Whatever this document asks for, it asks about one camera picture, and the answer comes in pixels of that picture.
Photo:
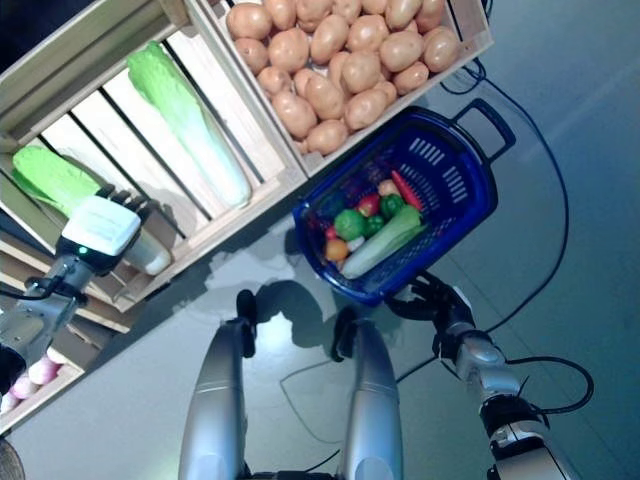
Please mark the small red chili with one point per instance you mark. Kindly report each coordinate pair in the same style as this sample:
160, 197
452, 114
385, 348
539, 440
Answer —
331, 233

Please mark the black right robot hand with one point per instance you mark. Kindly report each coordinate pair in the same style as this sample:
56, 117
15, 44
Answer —
447, 305

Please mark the single red carrot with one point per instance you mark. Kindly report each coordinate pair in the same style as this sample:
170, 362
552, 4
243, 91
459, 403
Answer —
406, 190

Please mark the small green pepper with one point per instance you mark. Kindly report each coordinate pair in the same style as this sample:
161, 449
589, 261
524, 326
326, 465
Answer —
374, 226

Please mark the pile of purple turnips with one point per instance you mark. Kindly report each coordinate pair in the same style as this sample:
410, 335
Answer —
45, 395

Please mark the wooden crate with white slats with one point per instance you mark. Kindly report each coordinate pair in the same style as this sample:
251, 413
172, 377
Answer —
125, 125

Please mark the round green vegetable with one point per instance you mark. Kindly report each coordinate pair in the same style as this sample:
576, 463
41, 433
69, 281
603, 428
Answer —
350, 224

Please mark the silver right robot leg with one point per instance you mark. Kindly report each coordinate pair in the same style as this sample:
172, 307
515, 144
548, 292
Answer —
375, 400

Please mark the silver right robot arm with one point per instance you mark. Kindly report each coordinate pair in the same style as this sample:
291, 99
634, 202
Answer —
480, 355

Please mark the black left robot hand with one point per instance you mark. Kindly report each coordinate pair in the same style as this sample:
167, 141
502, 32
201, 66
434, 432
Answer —
100, 230

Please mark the small white mushroom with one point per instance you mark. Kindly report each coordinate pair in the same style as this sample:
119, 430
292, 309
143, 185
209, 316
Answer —
355, 243

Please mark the blue plastic shopping basket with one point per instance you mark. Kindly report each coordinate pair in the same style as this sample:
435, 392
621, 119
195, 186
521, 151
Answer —
480, 190

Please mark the pile of brown potatoes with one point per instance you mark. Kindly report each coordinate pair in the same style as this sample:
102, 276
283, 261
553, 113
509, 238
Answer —
325, 95

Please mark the wooden crate with potatoes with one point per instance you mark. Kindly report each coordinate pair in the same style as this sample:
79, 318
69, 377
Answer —
312, 162

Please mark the silver robot leg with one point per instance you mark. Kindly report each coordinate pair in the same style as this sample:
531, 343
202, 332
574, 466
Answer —
215, 400
375, 400

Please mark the napa cabbage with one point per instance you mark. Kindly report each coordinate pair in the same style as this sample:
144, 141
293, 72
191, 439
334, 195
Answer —
50, 175
200, 135
380, 245

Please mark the orange fruit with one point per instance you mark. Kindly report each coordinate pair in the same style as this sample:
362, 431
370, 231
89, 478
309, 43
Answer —
336, 250

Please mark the wooden produce display stand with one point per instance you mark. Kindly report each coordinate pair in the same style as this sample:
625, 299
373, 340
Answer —
110, 320

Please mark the pile of purple onions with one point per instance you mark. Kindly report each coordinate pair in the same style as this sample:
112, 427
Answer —
40, 372

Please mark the green bell pepper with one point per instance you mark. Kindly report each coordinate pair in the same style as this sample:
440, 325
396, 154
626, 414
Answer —
391, 206

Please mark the red bell pepper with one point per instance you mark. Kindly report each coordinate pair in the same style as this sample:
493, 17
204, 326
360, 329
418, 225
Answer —
368, 205

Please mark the silver left robot leg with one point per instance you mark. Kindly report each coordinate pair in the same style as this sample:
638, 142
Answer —
215, 400

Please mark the small tan onion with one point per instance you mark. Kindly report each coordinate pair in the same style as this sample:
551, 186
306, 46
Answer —
388, 188

